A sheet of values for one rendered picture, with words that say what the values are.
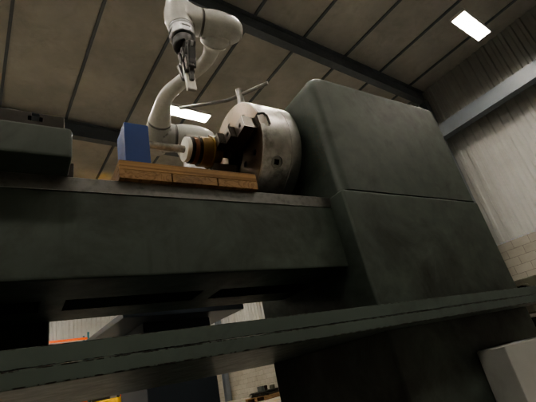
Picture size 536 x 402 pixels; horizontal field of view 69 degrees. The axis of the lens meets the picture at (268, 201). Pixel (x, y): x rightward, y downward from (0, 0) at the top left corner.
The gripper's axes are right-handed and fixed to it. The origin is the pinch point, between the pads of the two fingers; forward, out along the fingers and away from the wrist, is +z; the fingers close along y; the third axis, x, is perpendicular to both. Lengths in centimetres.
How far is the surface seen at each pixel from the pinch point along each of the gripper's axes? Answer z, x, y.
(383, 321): 87, 15, 30
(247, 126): 30.9, 5.5, 16.9
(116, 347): 85, -32, 31
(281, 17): -641, 411, -321
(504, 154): -331, 1000, -289
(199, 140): 29.8, -4.2, 7.1
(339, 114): 28.0, 31.9, 25.3
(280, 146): 36.6, 13.8, 17.6
